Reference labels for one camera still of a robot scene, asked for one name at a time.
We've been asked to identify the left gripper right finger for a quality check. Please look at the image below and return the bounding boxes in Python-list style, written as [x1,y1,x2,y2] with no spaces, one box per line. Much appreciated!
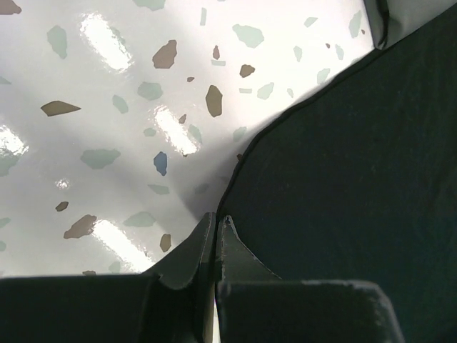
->
[216,216,405,342]

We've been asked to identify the black t shirt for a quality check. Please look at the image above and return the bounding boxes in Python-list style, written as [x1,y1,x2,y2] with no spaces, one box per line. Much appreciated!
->
[218,7,456,342]

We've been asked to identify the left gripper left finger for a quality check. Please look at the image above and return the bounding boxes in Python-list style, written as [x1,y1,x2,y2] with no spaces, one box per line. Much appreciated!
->
[1,213,216,342]

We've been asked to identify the folded grey t shirt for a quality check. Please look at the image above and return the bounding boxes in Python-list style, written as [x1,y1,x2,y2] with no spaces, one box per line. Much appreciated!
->
[363,0,456,50]

